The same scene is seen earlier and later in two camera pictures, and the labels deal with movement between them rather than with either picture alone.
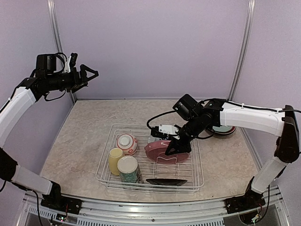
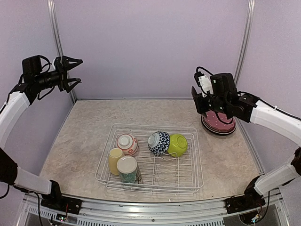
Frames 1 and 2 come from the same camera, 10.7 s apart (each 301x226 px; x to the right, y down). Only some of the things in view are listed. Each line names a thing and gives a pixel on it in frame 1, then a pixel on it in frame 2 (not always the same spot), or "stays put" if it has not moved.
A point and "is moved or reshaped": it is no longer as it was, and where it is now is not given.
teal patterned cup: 129,171 stays put
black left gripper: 76,81 → 63,80
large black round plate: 223,136 → 217,131
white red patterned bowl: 128,143 stays put
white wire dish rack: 132,160 stays put
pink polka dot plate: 155,150 is moved or reshaped
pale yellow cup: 115,154 stays put
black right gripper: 181,147 → 201,108
